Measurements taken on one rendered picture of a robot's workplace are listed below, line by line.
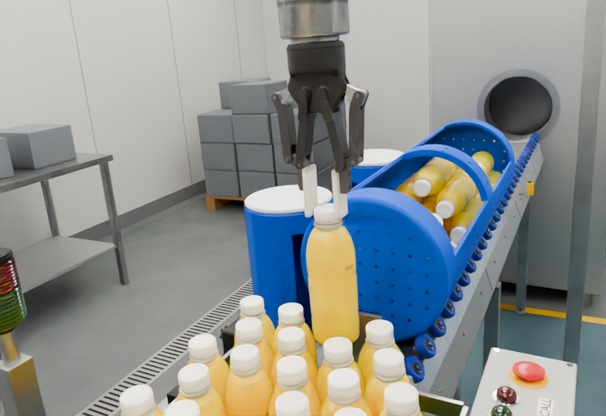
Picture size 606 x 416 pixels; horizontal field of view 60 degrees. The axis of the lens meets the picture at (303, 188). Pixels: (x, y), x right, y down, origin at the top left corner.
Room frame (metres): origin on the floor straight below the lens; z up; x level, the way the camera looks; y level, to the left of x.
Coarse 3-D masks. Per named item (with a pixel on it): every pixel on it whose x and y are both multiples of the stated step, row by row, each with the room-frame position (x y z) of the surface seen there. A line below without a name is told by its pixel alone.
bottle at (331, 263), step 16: (320, 224) 0.69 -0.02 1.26; (336, 224) 0.68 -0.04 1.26; (320, 240) 0.67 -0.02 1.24; (336, 240) 0.67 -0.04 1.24; (352, 240) 0.70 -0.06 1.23; (320, 256) 0.67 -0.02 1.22; (336, 256) 0.66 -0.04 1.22; (352, 256) 0.68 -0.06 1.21; (320, 272) 0.67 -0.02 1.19; (336, 272) 0.66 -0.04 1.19; (352, 272) 0.68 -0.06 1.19; (320, 288) 0.67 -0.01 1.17; (336, 288) 0.66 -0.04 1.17; (352, 288) 0.68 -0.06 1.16; (320, 304) 0.67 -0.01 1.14; (336, 304) 0.66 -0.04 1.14; (352, 304) 0.67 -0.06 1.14; (320, 320) 0.67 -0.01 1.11; (336, 320) 0.66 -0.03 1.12; (352, 320) 0.67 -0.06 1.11; (320, 336) 0.68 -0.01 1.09; (336, 336) 0.67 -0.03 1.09; (352, 336) 0.67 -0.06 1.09
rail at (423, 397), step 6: (318, 366) 0.76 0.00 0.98; (420, 396) 0.67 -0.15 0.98; (426, 396) 0.67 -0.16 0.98; (432, 396) 0.66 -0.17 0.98; (438, 396) 0.66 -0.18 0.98; (420, 402) 0.67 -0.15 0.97; (426, 402) 0.67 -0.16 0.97; (432, 402) 0.66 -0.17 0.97; (438, 402) 0.66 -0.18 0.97; (444, 402) 0.65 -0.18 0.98; (450, 402) 0.65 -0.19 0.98; (456, 402) 0.65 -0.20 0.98; (462, 402) 0.64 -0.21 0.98; (420, 408) 0.67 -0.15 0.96; (426, 408) 0.67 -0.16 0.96; (432, 408) 0.66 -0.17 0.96; (438, 408) 0.66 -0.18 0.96; (444, 408) 0.65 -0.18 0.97; (450, 408) 0.65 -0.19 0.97; (456, 408) 0.64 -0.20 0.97; (462, 408) 0.64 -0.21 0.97; (438, 414) 0.66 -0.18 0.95; (444, 414) 0.65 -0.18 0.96; (450, 414) 0.65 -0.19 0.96; (456, 414) 0.64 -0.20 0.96
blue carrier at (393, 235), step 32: (448, 128) 1.65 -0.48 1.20; (480, 128) 1.60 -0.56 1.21; (416, 160) 1.58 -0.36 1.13; (448, 160) 1.20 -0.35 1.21; (512, 160) 1.51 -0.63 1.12; (352, 192) 0.93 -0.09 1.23; (384, 192) 0.89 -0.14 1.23; (480, 192) 1.16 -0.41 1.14; (352, 224) 0.88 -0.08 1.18; (384, 224) 0.85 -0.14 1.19; (416, 224) 0.82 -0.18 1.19; (480, 224) 1.05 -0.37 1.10; (384, 256) 0.85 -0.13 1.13; (416, 256) 0.82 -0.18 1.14; (448, 256) 0.83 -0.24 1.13; (384, 288) 0.85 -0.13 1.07; (416, 288) 0.82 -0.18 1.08; (448, 288) 0.81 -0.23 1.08; (416, 320) 0.82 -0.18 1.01
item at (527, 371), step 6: (516, 366) 0.54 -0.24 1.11; (522, 366) 0.54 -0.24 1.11; (528, 366) 0.53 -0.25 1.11; (534, 366) 0.53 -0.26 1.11; (540, 366) 0.53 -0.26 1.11; (516, 372) 0.53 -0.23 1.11; (522, 372) 0.53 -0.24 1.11; (528, 372) 0.52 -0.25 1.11; (534, 372) 0.52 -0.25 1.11; (540, 372) 0.52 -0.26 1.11; (522, 378) 0.52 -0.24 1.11; (528, 378) 0.52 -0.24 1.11; (534, 378) 0.52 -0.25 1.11; (540, 378) 0.52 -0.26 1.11
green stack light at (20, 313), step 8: (16, 288) 0.65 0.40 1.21; (0, 296) 0.63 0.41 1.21; (8, 296) 0.64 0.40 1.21; (16, 296) 0.65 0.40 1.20; (0, 304) 0.63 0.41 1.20; (8, 304) 0.63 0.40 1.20; (16, 304) 0.64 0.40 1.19; (24, 304) 0.67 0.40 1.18; (0, 312) 0.63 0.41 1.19; (8, 312) 0.63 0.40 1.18; (16, 312) 0.64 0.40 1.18; (24, 312) 0.66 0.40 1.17; (0, 320) 0.63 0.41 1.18; (8, 320) 0.63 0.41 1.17; (16, 320) 0.64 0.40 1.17; (0, 328) 0.62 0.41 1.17; (8, 328) 0.63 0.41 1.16
